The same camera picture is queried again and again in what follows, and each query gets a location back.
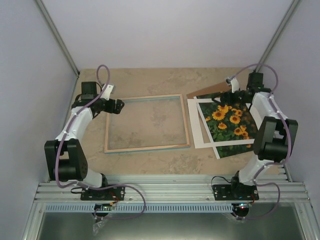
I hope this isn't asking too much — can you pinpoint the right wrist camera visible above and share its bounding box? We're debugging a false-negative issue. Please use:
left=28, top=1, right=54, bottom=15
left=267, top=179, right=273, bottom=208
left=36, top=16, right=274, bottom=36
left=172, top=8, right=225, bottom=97
left=225, top=76, right=241, bottom=93

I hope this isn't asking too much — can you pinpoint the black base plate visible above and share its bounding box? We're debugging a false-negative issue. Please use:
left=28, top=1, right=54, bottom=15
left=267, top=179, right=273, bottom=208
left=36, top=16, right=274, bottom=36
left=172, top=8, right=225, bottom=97
left=70, top=187, right=125, bottom=202
left=211, top=176, right=260, bottom=202

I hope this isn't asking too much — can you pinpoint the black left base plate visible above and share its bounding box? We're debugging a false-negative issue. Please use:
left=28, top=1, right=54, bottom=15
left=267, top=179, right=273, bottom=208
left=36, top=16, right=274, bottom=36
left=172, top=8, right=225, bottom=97
left=70, top=187, right=125, bottom=202

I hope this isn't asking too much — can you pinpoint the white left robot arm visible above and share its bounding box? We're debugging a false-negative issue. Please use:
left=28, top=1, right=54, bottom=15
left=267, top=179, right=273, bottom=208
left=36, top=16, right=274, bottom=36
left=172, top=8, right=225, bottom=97
left=44, top=81, right=125, bottom=200

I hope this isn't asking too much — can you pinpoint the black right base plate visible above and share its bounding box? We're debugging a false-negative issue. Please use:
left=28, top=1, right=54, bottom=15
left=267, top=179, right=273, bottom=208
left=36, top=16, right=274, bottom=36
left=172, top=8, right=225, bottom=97
left=211, top=176, right=260, bottom=202

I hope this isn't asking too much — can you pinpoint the left controller board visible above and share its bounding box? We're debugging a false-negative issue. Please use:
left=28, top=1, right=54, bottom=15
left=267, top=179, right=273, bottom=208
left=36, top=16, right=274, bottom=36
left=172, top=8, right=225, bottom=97
left=93, top=202, right=117, bottom=212

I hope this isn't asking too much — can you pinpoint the controller board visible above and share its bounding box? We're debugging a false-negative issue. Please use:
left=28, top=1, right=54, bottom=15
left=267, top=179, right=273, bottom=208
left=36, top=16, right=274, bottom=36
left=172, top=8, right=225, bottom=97
left=236, top=202, right=253, bottom=209
left=93, top=202, right=117, bottom=212

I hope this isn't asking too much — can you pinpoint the aluminium corner post right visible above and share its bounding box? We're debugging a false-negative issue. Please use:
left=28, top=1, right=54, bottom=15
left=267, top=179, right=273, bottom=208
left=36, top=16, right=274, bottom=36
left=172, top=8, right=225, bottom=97
left=254, top=0, right=302, bottom=72

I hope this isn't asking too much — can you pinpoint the right controller board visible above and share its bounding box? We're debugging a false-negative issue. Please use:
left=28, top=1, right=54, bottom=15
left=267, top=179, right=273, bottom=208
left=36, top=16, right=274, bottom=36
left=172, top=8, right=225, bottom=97
left=236, top=202, right=253, bottom=209

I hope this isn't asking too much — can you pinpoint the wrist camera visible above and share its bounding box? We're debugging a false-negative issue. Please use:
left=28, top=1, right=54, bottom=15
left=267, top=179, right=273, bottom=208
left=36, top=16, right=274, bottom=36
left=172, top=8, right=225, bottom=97
left=225, top=76, right=241, bottom=93
left=101, top=84, right=116, bottom=101

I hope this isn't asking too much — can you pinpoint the brown frame backing board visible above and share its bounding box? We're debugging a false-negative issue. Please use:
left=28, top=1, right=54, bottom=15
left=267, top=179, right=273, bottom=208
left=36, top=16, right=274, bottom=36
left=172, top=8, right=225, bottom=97
left=186, top=82, right=231, bottom=99

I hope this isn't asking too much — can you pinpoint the slotted grey cable duct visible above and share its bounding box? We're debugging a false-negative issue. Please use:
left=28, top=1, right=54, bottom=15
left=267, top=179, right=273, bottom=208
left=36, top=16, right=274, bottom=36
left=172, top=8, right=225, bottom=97
left=45, top=203, right=234, bottom=214

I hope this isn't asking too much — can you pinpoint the aluminium corner post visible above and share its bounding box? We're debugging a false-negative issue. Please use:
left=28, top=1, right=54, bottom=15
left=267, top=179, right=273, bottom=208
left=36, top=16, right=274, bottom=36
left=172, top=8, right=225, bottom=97
left=254, top=0, right=302, bottom=72
left=34, top=0, right=80, bottom=78

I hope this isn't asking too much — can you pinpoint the aluminium corner post left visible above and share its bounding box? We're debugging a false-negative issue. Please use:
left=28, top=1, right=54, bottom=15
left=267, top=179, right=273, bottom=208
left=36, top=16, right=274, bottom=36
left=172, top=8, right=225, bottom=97
left=34, top=0, right=80, bottom=78

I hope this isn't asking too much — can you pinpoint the sunflower photo print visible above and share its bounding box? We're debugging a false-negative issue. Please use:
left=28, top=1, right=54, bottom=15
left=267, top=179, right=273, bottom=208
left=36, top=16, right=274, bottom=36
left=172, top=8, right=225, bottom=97
left=197, top=99, right=258, bottom=159

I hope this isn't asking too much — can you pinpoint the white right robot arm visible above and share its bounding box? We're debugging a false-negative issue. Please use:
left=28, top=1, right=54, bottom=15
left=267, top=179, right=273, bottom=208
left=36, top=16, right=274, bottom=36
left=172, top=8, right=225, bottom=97
left=211, top=71, right=299, bottom=201

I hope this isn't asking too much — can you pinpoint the blue wooden picture frame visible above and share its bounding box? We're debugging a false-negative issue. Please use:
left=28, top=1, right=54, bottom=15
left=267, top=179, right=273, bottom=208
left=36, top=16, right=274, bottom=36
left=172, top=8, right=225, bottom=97
left=104, top=94, right=191, bottom=154

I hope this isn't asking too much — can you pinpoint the aluminium rail platform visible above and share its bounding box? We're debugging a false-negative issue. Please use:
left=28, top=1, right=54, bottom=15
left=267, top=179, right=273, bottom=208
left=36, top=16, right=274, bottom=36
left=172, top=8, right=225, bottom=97
left=34, top=173, right=310, bottom=203

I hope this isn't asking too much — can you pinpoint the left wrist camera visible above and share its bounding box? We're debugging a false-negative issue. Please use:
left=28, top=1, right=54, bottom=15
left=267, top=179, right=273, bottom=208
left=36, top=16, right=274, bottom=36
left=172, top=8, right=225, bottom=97
left=101, top=84, right=116, bottom=101

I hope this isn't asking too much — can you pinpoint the white mat board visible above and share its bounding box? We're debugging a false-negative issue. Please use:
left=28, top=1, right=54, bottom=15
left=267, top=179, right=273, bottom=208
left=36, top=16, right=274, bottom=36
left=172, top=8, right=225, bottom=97
left=187, top=98, right=255, bottom=149

